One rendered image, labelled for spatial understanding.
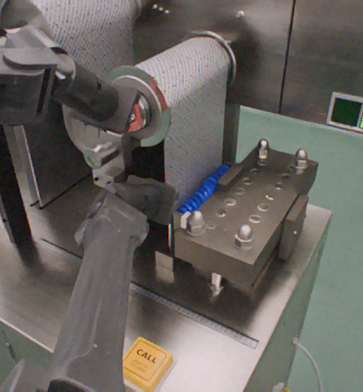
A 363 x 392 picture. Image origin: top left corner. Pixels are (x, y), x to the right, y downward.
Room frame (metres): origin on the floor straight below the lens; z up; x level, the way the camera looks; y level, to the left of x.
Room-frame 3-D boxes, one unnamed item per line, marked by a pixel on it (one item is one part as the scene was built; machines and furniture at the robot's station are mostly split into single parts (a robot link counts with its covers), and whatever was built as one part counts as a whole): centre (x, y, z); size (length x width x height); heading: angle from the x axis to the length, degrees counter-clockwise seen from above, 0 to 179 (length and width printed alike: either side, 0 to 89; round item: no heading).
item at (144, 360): (0.42, 0.06, 0.91); 0.07 x 0.07 x 0.02; 59
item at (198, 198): (0.76, -0.05, 1.03); 0.21 x 0.04 x 0.03; 149
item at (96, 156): (0.65, 0.15, 1.18); 0.04 x 0.02 x 0.04; 59
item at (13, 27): (0.81, 0.31, 1.34); 0.06 x 0.06 x 0.06; 59
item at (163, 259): (0.77, -0.03, 0.92); 0.28 x 0.04 x 0.04; 149
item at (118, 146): (0.68, 0.13, 1.05); 0.06 x 0.05 x 0.31; 149
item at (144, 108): (0.68, 0.09, 1.25); 0.07 x 0.02 x 0.07; 59
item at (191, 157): (0.77, -0.03, 1.10); 0.23 x 0.01 x 0.18; 149
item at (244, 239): (0.58, -0.11, 1.05); 0.04 x 0.04 x 0.04
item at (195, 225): (0.62, -0.03, 1.05); 0.04 x 0.04 x 0.04
